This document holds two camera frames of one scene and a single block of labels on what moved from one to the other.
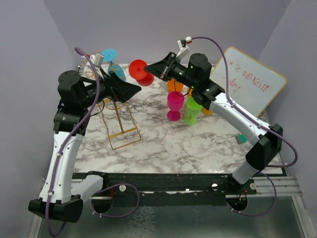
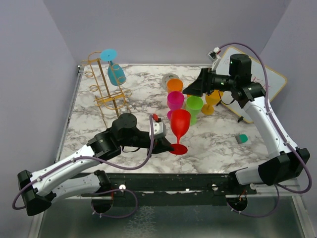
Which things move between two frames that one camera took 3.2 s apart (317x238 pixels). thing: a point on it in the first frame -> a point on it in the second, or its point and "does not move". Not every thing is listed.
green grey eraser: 241,138 does not move
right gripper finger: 160,68 -> 196,88
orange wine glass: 173,86 does not move
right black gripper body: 176,71 -> 213,81
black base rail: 173,189 does not move
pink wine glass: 175,101 does not move
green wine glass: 193,109 does not move
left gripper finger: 125,90 -> 165,146
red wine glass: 137,72 -> 180,121
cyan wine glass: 110,55 does not move
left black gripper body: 106,89 -> 156,143
